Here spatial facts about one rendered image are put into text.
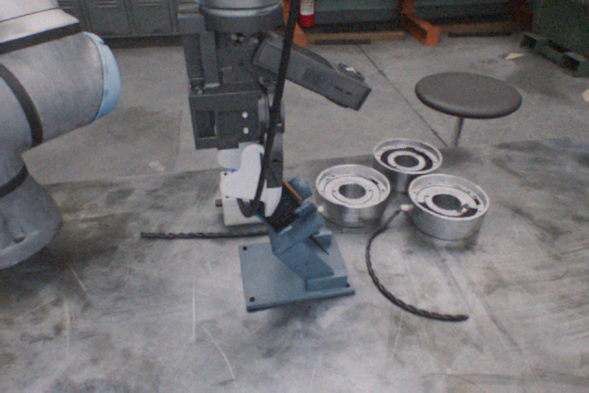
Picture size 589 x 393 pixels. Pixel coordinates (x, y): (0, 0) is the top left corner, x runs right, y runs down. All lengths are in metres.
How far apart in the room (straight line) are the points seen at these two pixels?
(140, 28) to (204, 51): 3.54
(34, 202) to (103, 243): 0.10
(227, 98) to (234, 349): 0.26
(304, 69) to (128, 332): 0.33
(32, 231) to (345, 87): 0.44
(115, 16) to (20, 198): 3.33
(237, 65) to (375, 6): 4.23
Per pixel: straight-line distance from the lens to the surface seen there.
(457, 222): 0.62
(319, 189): 0.63
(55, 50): 0.65
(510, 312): 0.58
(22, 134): 0.63
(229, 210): 0.62
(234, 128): 0.41
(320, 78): 0.40
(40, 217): 0.67
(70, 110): 0.65
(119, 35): 3.97
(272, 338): 0.51
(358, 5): 4.55
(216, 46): 0.39
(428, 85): 1.59
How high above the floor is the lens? 1.21
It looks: 34 degrees down
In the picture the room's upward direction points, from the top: straight up
